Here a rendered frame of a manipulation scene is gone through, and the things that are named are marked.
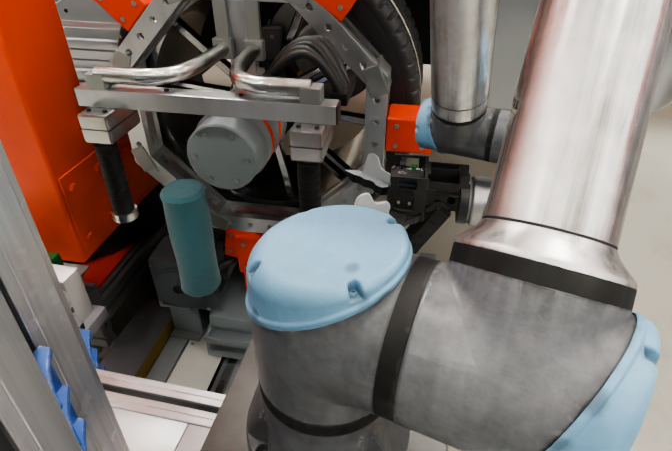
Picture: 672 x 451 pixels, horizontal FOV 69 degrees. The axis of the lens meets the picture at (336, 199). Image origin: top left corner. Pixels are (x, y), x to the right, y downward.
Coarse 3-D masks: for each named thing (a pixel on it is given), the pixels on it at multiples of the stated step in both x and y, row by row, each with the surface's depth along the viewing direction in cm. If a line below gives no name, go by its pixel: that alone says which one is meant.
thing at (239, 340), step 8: (216, 328) 144; (224, 328) 143; (208, 336) 139; (216, 336) 142; (224, 336) 142; (232, 336) 142; (240, 336) 142; (248, 336) 142; (208, 344) 140; (216, 344) 140; (224, 344) 139; (232, 344) 138; (240, 344) 138; (248, 344) 137; (208, 352) 142; (216, 352) 142; (224, 352) 141; (232, 352) 140; (240, 352) 140
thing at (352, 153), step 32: (192, 0) 94; (192, 32) 100; (288, 32) 96; (160, 64) 105; (224, 64) 102; (192, 128) 120; (288, 128) 108; (288, 160) 133; (352, 160) 114; (256, 192) 119; (288, 192) 117
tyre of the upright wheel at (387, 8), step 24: (360, 0) 88; (384, 0) 91; (360, 24) 91; (384, 24) 90; (408, 24) 100; (384, 48) 92; (408, 48) 92; (408, 72) 94; (408, 96) 96; (168, 144) 113
